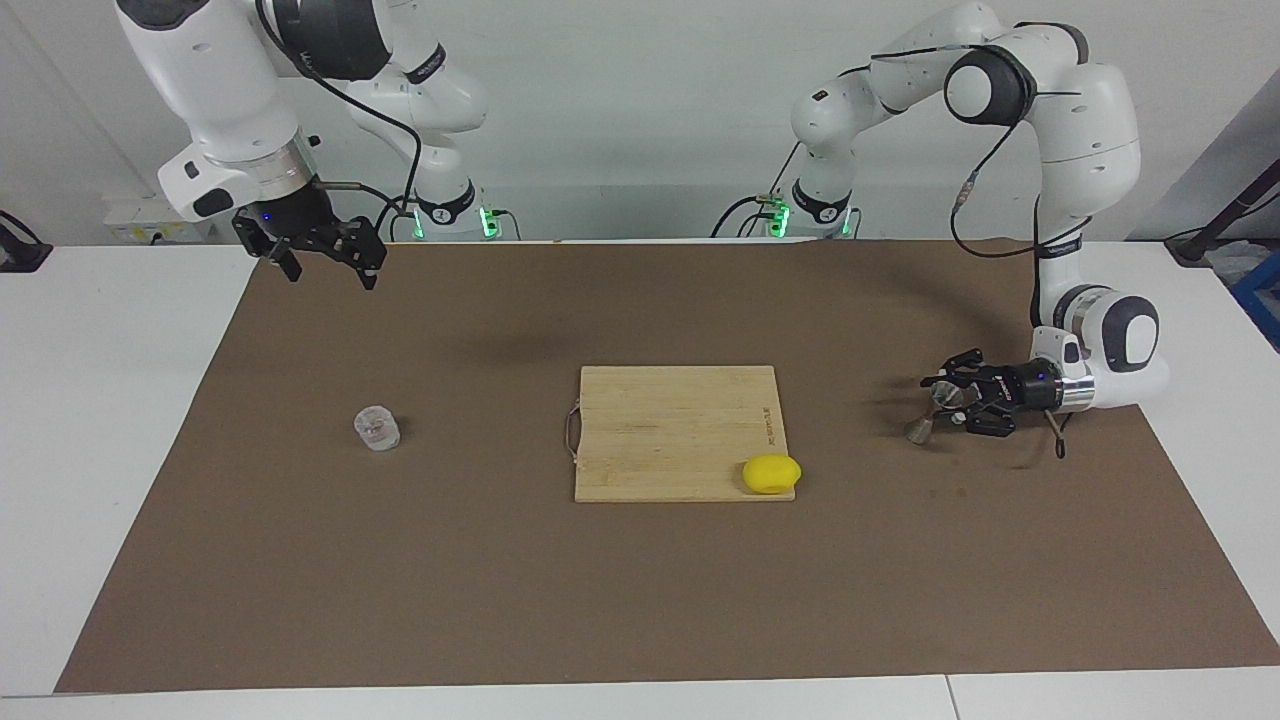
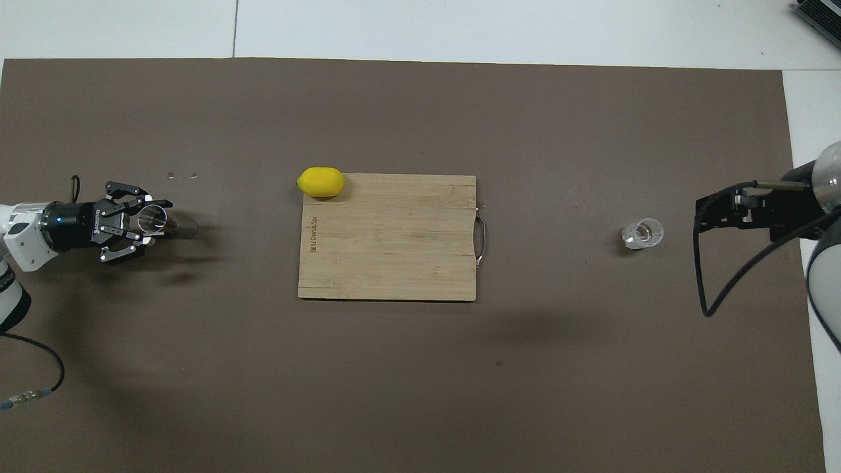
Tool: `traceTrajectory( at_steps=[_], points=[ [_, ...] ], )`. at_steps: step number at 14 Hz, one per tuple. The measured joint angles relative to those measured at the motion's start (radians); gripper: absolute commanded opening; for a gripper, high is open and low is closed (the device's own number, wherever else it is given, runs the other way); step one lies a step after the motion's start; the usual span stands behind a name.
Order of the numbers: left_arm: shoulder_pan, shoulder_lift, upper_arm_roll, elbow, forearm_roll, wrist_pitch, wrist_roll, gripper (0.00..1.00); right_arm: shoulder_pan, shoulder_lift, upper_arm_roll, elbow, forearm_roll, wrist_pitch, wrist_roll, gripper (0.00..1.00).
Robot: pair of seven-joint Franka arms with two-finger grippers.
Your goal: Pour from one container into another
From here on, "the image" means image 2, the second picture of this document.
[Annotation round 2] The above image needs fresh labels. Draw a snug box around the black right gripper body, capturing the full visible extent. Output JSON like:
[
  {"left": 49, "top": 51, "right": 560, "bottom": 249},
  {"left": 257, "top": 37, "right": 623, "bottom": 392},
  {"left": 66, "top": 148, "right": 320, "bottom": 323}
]
[{"left": 764, "top": 164, "right": 826, "bottom": 241}]

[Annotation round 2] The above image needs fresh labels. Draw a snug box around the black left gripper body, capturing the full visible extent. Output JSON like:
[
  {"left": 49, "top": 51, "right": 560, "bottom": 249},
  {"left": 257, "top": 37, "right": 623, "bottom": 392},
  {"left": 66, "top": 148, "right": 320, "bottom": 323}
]
[{"left": 43, "top": 200, "right": 133, "bottom": 252}]

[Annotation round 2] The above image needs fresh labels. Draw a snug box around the steel double jigger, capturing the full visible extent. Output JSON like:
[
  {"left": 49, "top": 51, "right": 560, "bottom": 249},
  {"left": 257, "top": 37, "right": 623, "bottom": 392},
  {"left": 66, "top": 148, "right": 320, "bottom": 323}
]
[{"left": 137, "top": 204, "right": 199, "bottom": 240}]

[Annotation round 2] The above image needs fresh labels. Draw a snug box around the small clear glass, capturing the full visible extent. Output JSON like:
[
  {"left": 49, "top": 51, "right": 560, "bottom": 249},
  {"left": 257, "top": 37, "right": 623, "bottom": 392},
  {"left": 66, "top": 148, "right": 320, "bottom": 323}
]
[{"left": 622, "top": 217, "right": 664, "bottom": 250}]

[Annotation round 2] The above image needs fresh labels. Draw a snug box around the yellow lemon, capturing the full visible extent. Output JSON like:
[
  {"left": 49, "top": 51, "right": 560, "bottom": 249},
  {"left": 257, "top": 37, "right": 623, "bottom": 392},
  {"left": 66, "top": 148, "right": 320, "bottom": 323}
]
[{"left": 296, "top": 167, "right": 346, "bottom": 199}]

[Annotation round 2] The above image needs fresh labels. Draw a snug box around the grey ribbed device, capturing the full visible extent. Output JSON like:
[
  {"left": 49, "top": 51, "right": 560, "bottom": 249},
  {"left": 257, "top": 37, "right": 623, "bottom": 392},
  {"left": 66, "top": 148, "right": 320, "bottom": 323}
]
[{"left": 792, "top": 0, "right": 841, "bottom": 51}]

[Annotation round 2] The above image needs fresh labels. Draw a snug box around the wooden cutting board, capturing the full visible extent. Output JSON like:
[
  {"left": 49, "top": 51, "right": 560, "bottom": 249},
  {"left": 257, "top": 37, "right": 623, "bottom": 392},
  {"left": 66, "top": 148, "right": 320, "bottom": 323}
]
[{"left": 298, "top": 173, "right": 488, "bottom": 302}]

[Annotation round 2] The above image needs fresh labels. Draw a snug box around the brown table mat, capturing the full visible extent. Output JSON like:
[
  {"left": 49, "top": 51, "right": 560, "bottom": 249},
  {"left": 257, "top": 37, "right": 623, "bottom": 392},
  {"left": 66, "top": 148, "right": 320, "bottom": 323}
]
[{"left": 0, "top": 58, "right": 827, "bottom": 473}]

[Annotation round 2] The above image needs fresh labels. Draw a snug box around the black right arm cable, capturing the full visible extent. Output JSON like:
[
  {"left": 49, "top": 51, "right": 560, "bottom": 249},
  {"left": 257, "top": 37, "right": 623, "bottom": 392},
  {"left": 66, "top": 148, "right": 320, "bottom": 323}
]
[{"left": 694, "top": 180, "right": 841, "bottom": 318}]

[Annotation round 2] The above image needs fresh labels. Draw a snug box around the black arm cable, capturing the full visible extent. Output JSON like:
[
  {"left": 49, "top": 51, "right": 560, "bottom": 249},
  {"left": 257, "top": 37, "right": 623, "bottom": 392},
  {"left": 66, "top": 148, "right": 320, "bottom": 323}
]
[
  {"left": 0, "top": 175, "right": 81, "bottom": 412},
  {"left": 694, "top": 180, "right": 841, "bottom": 318}
]

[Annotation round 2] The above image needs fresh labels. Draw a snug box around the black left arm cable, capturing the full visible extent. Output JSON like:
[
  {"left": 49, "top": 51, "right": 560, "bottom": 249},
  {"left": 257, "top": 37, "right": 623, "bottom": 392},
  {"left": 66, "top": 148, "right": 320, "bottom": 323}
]
[{"left": 0, "top": 175, "right": 81, "bottom": 412}]

